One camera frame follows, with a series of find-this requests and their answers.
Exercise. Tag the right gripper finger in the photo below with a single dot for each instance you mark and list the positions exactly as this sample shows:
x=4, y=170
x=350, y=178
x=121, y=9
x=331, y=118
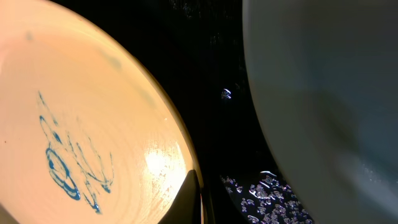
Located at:
x=186, y=207

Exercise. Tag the yellow plate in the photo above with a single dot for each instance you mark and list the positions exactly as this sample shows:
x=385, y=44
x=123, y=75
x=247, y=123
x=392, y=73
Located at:
x=87, y=134

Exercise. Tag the pale green plate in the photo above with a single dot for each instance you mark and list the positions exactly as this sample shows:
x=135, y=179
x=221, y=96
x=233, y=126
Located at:
x=323, y=78

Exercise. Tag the black round tray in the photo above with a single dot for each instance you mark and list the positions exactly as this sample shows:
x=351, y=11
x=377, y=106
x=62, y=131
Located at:
x=194, y=49

